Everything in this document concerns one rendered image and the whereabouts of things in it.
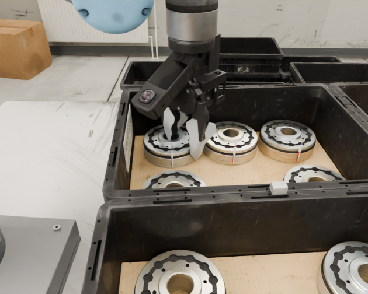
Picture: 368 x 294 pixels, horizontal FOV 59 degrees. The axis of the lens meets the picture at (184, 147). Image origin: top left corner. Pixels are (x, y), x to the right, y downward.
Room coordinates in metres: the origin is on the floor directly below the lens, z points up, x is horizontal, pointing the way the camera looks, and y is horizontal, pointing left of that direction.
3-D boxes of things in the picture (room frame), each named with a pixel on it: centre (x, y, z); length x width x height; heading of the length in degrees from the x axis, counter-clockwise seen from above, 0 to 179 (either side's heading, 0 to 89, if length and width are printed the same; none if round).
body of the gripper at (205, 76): (0.50, -0.02, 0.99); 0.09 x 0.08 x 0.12; 138
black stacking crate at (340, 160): (0.44, -0.09, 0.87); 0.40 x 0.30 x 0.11; 94
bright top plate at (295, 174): (0.37, -0.21, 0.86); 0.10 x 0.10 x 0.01
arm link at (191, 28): (0.50, -0.01, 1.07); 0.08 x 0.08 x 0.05
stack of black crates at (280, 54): (1.84, -0.34, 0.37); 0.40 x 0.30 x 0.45; 88
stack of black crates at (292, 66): (1.43, -0.73, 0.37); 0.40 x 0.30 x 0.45; 88
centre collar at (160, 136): (0.50, 0.02, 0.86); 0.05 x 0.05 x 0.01
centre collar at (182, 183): (0.36, 0.01, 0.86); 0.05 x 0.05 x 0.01
